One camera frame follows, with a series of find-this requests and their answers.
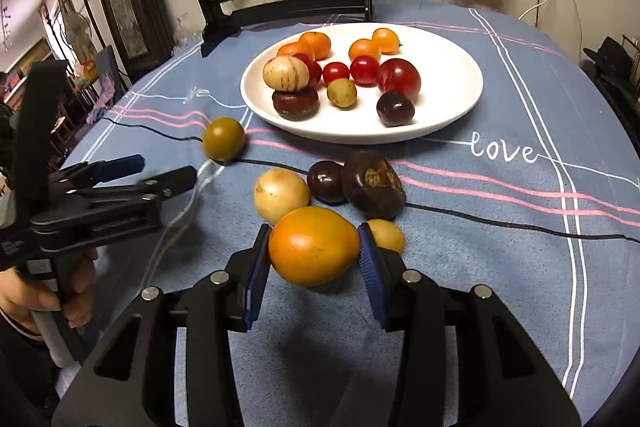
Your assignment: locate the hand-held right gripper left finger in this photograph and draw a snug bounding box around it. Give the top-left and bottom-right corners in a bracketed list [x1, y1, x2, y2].
[52, 224, 272, 427]

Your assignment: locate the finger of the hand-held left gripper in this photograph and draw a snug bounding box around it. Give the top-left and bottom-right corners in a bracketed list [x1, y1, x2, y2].
[70, 166, 198, 208]
[50, 155, 146, 192]

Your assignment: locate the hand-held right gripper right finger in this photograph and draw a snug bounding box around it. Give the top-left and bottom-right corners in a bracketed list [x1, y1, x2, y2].
[357, 222, 583, 427]

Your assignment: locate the yellow-orange oval fruit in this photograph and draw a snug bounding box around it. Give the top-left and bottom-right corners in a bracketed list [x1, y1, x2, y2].
[268, 206, 361, 286]

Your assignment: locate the beige striped round fruit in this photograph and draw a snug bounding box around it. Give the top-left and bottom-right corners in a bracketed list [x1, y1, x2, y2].
[262, 55, 310, 91]

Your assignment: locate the orange mandarin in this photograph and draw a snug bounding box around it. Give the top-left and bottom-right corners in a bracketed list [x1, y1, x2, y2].
[276, 42, 315, 60]
[348, 38, 382, 62]

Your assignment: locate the dark cherry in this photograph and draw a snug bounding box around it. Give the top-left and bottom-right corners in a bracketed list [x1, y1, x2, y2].
[376, 91, 416, 128]

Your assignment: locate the dark red plum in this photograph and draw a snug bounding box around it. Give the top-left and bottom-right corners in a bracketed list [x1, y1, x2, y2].
[292, 53, 323, 88]

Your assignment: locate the small greenish beige fruit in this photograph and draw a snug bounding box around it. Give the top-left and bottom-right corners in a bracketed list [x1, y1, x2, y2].
[327, 78, 358, 108]

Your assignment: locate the red cherry tomato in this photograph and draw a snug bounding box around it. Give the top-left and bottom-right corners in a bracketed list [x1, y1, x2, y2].
[322, 62, 351, 86]
[349, 55, 380, 87]

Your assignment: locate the big red plum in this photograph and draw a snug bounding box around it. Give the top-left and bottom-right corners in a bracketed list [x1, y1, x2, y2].
[376, 58, 421, 102]

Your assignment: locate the white oval plate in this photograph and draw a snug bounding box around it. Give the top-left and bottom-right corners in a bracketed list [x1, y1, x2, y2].
[240, 23, 484, 145]

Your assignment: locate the orange kumquat with stem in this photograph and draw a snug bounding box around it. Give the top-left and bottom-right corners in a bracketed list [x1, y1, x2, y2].
[371, 28, 401, 56]

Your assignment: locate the person's left hand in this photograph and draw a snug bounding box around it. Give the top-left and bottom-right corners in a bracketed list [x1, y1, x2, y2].
[0, 247, 98, 333]

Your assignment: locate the small yellow fruit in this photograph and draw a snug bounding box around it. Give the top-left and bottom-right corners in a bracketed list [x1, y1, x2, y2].
[366, 218, 405, 254]

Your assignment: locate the olive green round fruit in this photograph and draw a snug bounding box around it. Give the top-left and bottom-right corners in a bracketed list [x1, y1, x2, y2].
[202, 117, 247, 164]

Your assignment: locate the grey chair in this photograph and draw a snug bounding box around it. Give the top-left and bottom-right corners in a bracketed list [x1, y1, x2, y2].
[90, 47, 131, 122]

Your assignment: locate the plain beige round fruit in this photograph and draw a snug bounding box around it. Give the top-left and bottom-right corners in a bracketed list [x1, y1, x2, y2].
[253, 167, 311, 225]

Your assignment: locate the large dark brown fruit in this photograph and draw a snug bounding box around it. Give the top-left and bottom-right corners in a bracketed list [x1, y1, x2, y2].
[341, 150, 407, 220]

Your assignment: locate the blue plaid tablecloth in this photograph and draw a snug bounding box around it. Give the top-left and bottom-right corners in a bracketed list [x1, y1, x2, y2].
[55, 0, 640, 427]

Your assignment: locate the white standing fan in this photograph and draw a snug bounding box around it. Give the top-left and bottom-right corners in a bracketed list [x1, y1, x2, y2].
[62, 9, 98, 58]

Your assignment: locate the small dark purple fruit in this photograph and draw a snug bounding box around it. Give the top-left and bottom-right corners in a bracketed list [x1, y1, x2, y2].
[306, 160, 347, 204]

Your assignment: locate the black hat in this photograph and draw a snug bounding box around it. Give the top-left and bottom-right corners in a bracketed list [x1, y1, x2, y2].
[582, 36, 640, 78]

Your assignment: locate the white power cable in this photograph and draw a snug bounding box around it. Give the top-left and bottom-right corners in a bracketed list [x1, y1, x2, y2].
[517, 0, 558, 22]

